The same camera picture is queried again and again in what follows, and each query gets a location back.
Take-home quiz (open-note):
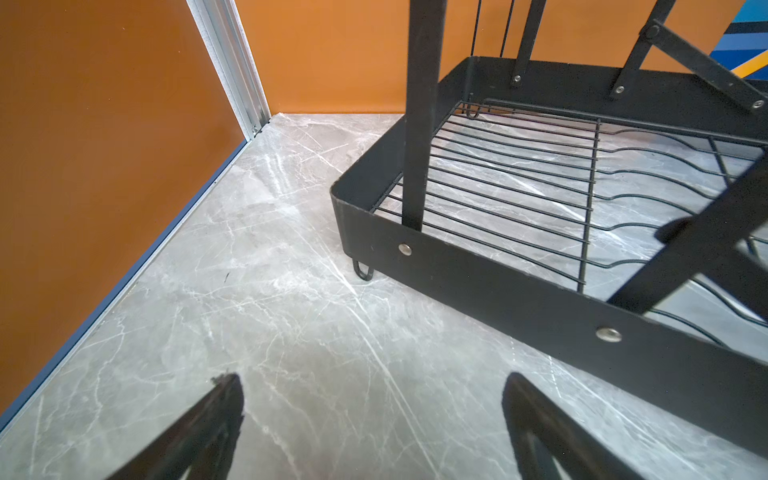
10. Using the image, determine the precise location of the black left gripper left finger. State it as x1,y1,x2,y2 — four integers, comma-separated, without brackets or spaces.
110,373,244,479

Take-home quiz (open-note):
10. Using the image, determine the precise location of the black metal dish rack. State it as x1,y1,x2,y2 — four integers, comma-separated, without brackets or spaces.
330,1,767,455

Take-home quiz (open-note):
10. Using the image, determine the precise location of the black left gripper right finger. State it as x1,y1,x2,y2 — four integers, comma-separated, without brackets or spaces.
502,372,641,479

